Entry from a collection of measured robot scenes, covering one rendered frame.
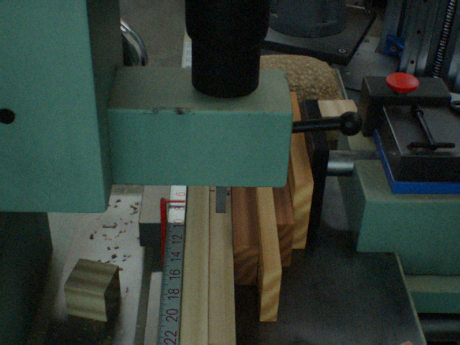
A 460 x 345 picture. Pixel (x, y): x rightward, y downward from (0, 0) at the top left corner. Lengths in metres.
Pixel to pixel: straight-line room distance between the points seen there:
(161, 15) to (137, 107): 2.92
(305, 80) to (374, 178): 0.26
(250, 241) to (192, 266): 0.06
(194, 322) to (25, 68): 0.21
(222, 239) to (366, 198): 0.13
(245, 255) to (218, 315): 0.07
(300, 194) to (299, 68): 0.30
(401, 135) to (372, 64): 0.76
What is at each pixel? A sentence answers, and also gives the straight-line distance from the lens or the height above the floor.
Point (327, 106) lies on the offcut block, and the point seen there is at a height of 0.93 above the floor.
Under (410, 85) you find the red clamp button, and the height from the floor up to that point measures 1.02.
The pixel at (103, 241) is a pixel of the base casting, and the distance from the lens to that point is 0.79.
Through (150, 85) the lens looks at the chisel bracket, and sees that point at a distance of 0.52.
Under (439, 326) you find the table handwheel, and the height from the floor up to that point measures 0.82.
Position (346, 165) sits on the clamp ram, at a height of 0.96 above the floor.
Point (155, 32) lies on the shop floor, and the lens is 3.22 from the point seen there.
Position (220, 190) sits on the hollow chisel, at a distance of 0.57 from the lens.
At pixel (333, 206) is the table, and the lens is 0.68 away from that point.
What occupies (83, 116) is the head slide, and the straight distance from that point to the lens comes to 0.46.
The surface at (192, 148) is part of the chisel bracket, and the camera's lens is 0.51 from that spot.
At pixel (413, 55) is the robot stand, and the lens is 1.31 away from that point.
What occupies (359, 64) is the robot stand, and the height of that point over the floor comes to 0.73.
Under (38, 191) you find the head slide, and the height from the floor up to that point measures 1.02.
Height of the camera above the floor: 1.32
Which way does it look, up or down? 36 degrees down
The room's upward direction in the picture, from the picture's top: 2 degrees clockwise
